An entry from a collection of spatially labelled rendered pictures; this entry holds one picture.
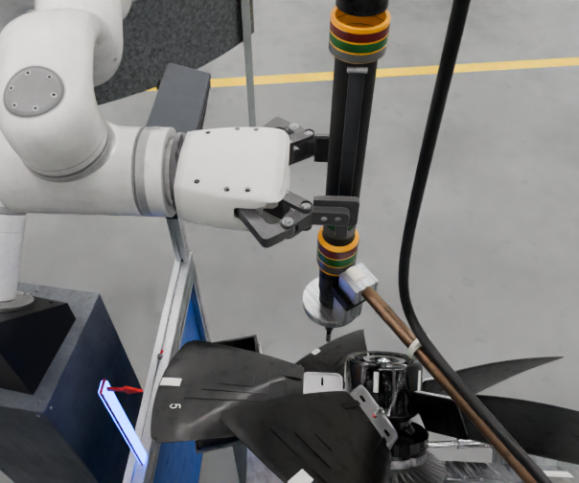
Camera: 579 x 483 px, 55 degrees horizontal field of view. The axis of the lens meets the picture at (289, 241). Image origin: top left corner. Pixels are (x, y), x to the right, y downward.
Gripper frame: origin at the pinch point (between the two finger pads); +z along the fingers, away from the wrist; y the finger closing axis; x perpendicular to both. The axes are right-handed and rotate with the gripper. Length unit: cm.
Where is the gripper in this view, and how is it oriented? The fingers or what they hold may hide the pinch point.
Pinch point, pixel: (343, 178)
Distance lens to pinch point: 52.5
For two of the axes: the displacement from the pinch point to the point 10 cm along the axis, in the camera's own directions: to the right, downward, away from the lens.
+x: 0.0, -6.5, -7.6
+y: -0.5, 7.6, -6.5
